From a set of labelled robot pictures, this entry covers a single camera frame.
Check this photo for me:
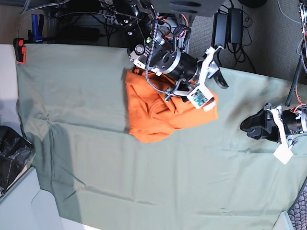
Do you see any black power brick left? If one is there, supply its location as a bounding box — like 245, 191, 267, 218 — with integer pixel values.
58, 26, 100, 41

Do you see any orange T-shirt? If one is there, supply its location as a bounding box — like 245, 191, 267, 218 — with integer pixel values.
125, 68, 218, 143

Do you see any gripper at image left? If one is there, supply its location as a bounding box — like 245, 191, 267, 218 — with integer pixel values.
165, 46, 229, 100

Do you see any grey patterned chair corner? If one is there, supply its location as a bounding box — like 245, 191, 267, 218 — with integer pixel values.
288, 179, 307, 230

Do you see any aluminium frame post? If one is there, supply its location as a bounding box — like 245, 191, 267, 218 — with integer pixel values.
171, 14, 194, 53

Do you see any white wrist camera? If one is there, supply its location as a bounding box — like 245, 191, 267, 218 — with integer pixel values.
187, 85, 214, 109
273, 145, 293, 165

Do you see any black power adapter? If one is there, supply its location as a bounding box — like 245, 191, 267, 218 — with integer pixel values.
227, 8, 243, 44
211, 12, 227, 48

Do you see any blue clamp at left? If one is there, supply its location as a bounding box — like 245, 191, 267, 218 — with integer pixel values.
13, 14, 57, 64

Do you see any black power adapter inner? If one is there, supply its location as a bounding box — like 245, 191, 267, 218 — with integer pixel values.
211, 12, 227, 48

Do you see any green table cloth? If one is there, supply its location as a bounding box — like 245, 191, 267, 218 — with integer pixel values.
16, 44, 307, 230

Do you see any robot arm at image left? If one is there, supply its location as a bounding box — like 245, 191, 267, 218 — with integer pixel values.
113, 0, 228, 104

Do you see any black plastic bag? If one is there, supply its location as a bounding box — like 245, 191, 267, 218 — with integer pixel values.
0, 126, 33, 195

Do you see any black power adapter outer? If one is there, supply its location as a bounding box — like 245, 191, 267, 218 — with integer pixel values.
227, 8, 243, 44

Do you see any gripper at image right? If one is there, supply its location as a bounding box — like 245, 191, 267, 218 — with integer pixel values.
240, 103, 307, 146

